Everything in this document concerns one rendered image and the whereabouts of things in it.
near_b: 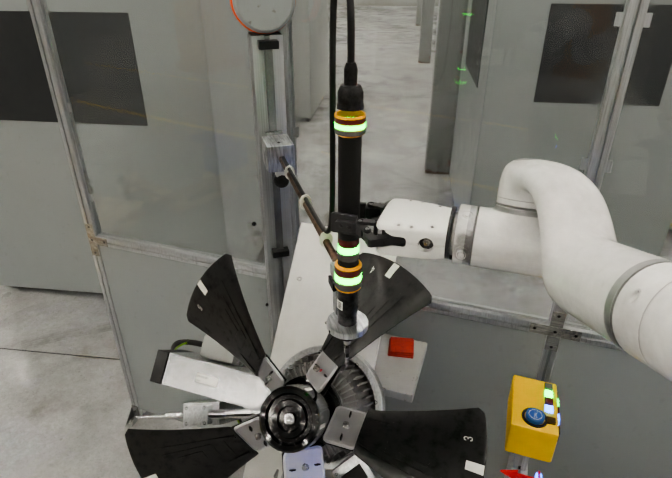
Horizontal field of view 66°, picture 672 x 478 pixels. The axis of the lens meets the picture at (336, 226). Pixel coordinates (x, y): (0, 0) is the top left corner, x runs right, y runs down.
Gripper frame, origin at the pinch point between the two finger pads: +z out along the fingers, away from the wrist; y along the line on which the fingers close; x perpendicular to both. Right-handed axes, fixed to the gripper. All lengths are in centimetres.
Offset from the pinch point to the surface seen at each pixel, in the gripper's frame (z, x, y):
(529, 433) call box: -35, -58, 21
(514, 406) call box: -32, -56, 27
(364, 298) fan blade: 1.6, -26.5, 16.1
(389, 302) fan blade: -4.2, -24.2, 13.4
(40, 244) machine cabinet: 240, -123, 135
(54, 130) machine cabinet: 211, -50, 141
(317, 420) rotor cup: 4.1, -39.9, -4.7
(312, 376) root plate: 8.9, -39.8, 5.2
